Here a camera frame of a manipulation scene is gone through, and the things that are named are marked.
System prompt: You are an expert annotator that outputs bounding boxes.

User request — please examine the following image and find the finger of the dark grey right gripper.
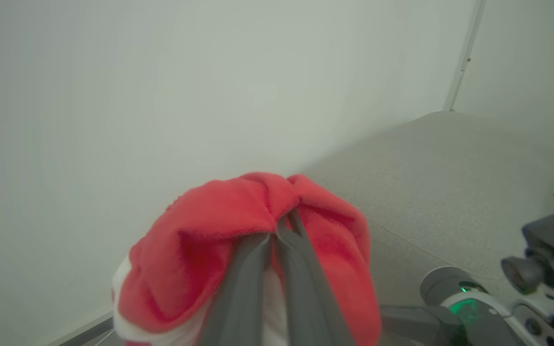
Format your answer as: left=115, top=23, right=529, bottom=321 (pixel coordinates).
left=379, top=304, right=453, bottom=346

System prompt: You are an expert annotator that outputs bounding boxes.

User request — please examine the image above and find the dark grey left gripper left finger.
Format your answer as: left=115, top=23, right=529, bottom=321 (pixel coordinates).
left=199, top=233, right=274, bottom=346

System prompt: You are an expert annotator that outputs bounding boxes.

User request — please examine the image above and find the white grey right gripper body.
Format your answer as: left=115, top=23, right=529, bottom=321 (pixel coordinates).
left=420, top=266, right=554, bottom=346

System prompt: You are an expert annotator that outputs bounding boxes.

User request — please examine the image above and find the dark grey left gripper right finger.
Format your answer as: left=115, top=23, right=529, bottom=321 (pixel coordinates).
left=276, top=210, right=355, bottom=346

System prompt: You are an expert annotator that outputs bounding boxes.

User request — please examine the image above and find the red fleece garment white trim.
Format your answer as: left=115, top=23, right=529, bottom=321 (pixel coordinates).
left=111, top=172, right=382, bottom=346

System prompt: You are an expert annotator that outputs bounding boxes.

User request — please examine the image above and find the black baseboard strip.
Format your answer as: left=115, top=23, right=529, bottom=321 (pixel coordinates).
left=61, top=317, right=115, bottom=346

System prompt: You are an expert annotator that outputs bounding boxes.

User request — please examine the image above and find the white floor cable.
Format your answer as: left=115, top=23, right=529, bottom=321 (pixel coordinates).
left=92, top=329, right=115, bottom=346

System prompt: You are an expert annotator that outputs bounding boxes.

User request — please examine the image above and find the white wall corner profile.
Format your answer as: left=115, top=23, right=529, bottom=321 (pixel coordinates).
left=443, top=0, right=487, bottom=112

